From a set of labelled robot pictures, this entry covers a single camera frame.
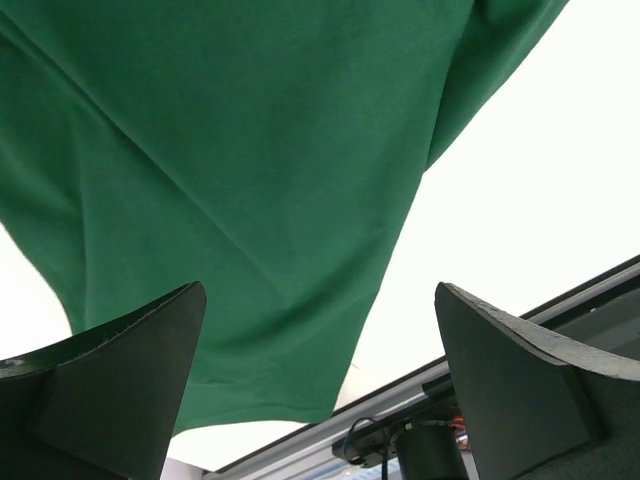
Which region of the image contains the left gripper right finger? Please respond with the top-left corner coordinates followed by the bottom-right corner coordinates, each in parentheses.
top-left (435, 283), bottom-right (639, 479)

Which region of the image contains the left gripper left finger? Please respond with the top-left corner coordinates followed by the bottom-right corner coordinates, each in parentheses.
top-left (1, 282), bottom-right (207, 479)

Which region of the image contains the green t shirt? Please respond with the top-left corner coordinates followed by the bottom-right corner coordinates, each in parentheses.
top-left (1, 1), bottom-right (564, 432)

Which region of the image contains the aluminium frame rail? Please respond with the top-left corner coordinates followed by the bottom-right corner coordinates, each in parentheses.
top-left (202, 256), bottom-right (639, 480)

